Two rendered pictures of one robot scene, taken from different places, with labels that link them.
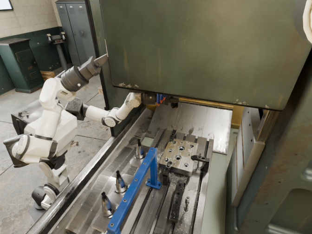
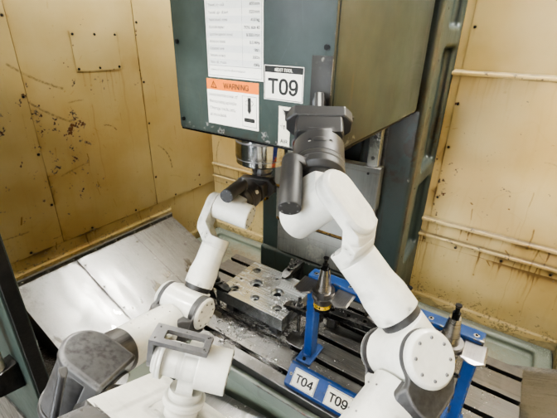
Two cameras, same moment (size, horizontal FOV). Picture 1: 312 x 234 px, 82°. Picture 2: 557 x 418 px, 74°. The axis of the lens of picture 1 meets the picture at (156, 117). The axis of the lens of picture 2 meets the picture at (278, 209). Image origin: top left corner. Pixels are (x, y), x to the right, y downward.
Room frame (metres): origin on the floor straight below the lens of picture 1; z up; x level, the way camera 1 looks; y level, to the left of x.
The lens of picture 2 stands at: (0.66, 0.94, 1.86)
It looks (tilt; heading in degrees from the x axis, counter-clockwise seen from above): 25 degrees down; 283
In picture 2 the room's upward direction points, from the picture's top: 1 degrees clockwise
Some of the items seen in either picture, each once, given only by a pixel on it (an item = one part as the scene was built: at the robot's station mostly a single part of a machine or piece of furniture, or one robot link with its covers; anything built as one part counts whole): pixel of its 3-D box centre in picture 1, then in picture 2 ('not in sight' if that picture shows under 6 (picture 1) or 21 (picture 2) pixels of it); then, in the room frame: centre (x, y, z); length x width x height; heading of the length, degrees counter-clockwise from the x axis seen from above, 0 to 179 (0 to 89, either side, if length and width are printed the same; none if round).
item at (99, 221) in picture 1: (100, 223); (473, 354); (0.36, 0.23, 1.21); 0.07 x 0.05 x 0.01; 69
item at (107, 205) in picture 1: (106, 203); (452, 328); (0.41, 0.21, 1.26); 0.04 x 0.04 x 0.07
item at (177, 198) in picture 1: (177, 201); (355, 325); (0.61, -0.12, 0.93); 0.26 x 0.05 x 0.06; 164
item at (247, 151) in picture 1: (242, 150); (322, 213); (0.80, -0.53, 1.16); 0.48 x 0.05 x 0.51; 159
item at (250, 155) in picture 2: not in sight; (261, 142); (0.96, -0.12, 1.57); 0.16 x 0.16 x 0.12
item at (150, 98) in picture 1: (158, 97); (249, 190); (0.96, -0.02, 1.45); 0.13 x 0.12 x 0.10; 175
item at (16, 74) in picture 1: (22, 66); not in sight; (4.39, 3.26, 0.59); 0.57 x 0.52 x 1.17; 164
